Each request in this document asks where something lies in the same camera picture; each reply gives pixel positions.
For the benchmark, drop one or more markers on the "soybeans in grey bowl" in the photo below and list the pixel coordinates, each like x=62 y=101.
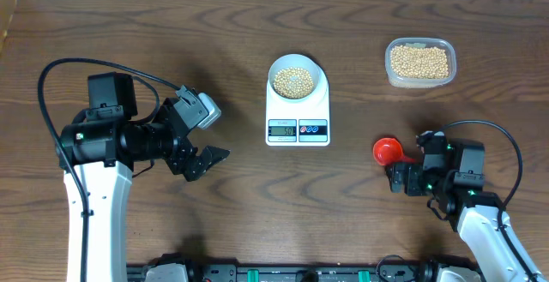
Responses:
x=293 y=83

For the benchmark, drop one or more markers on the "clear container of soybeans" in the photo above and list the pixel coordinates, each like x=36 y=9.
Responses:
x=420 y=62

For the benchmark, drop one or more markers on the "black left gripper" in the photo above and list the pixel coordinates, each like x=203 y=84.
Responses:
x=180 y=158

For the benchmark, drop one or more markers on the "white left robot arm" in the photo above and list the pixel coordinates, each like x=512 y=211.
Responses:
x=103 y=144

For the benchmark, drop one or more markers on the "white digital kitchen scale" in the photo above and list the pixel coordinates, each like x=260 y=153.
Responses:
x=299 y=123

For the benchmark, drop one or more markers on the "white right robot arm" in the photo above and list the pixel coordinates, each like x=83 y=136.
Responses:
x=482 y=222

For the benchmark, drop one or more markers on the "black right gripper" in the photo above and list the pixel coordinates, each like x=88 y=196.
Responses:
x=414 y=171

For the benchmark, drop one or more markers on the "grey round bowl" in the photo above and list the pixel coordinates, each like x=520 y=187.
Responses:
x=295 y=60

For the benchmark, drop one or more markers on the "red plastic measuring scoop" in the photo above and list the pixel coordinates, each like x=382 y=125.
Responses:
x=387 y=151

